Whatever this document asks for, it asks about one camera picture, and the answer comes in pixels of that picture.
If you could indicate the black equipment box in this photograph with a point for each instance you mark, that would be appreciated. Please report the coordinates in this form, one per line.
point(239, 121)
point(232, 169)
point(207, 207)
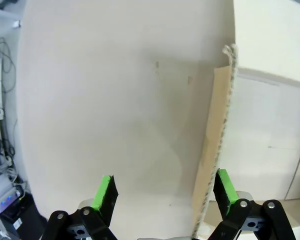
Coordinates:
point(27, 215)

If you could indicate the silver device with blue lights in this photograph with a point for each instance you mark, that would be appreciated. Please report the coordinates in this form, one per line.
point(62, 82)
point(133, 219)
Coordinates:
point(7, 197)

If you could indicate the cream paper gift bag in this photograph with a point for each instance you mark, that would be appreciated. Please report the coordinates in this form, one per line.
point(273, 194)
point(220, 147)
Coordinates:
point(90, 100)

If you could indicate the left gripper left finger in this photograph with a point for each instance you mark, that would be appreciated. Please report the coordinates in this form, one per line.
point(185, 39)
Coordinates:
point(103, 200)

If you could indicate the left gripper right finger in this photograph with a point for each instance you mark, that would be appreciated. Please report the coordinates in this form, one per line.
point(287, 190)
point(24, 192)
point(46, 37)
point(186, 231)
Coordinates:
point(226, 195)

